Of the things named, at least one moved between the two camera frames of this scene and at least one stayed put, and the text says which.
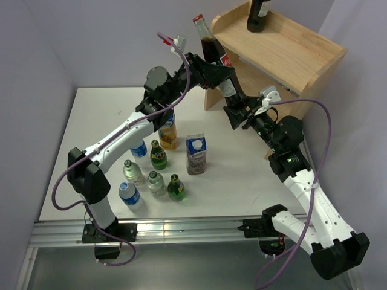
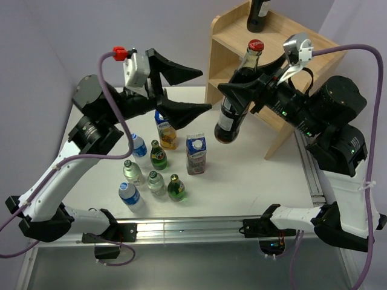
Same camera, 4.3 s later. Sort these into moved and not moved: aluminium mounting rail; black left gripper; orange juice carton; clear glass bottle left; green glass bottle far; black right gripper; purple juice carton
Moved: black left gripper; black right gripper
Not moved: aluminium mounting rail; orange juice carton; clear glass bottle left; purple juice carton; green glass bottle far
